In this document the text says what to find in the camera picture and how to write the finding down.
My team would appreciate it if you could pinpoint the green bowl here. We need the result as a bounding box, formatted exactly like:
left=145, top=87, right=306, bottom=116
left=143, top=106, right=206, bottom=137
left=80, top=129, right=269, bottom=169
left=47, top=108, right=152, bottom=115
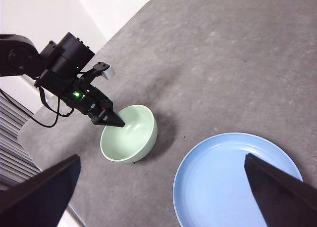
left=100, top=104, right=159, bottom=164

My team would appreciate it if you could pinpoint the black cable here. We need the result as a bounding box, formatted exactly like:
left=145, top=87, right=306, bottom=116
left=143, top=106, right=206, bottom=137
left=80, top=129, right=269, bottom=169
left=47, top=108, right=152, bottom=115
left=39, top=86, right=75, bottom=118
left=0, top=89, right=61, bottom=128

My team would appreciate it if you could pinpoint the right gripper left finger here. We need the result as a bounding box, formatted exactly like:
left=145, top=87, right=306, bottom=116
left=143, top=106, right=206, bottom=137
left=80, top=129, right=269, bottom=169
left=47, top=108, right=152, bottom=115
left=0, top=154, right=82, bottom=227

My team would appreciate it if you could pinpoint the grey ribbed panel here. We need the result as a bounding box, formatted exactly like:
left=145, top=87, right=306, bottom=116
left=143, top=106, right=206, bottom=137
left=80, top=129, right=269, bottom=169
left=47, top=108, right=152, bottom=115
left=0, top=94, right=43, bottom=191

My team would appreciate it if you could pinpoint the blue plate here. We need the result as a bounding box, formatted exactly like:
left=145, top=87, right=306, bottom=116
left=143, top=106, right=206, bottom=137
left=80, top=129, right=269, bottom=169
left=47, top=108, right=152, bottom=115
left=172, top=132, right=304, bottom=227

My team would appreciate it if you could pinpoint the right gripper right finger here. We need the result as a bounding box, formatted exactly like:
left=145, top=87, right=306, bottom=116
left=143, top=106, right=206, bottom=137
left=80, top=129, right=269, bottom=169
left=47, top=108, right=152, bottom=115
left=244, top=153, right=317, bottom=227

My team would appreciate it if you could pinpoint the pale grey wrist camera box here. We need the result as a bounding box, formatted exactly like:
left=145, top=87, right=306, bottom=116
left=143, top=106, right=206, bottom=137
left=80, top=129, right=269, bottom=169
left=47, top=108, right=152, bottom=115
left=98, top=62, right=116, bottom=80

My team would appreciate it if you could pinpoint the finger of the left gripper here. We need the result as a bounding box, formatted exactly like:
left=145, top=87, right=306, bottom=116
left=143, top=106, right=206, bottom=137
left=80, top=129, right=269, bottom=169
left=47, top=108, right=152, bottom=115
left=95, top=107, right=125, bottom=128

